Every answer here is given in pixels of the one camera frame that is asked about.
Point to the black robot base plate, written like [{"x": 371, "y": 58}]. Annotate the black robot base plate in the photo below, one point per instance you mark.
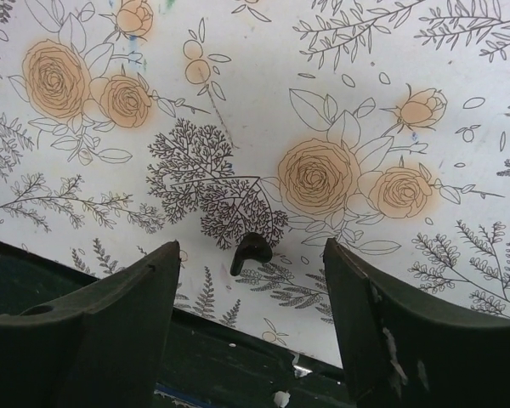
[{"x": 205, "y": 364}]

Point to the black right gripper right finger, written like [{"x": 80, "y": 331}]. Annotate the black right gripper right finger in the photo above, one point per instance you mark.
[{"x": 401, "y": 347}]

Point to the floral patterned table mat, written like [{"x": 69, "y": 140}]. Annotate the floral patterned table mat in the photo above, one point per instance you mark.
[{"x": 384, "y": 125}]

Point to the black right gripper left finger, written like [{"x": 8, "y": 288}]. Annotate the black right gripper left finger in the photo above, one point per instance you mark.
[{"x": 99, "y": 346}]

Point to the black earbud with stem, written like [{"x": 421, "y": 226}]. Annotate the black earbud with stem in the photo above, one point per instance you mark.
[{"x": 253, "y": 246}]

